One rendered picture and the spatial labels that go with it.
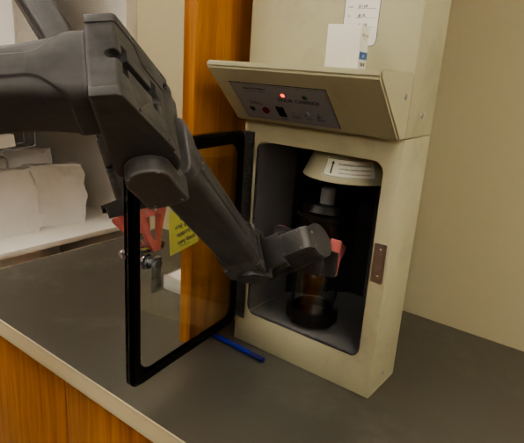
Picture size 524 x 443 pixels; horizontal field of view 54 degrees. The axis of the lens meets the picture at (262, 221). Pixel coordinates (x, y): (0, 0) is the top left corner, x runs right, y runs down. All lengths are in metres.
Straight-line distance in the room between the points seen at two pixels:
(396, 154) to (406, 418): 0.45
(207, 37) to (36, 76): 0.62
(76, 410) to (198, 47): 0.76
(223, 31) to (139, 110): 0.63
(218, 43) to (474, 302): 0.83
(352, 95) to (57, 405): 0.88
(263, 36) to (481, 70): 0.51
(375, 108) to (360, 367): 0.47
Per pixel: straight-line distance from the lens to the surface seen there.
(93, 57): 0.40
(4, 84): 0.40
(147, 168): 0.43
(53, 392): 1.23
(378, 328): 0.93
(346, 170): 0.91
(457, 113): 1.26
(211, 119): 1.00
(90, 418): 1.14
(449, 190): 1.28
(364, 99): 0.77
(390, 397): 1.02
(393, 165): 0.85
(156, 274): 0.82
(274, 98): 0.87
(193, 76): 0.96
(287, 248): 0.79
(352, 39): 0.79
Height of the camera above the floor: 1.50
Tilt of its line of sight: 17 degrees down
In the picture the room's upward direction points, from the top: 4 degrees clockwise
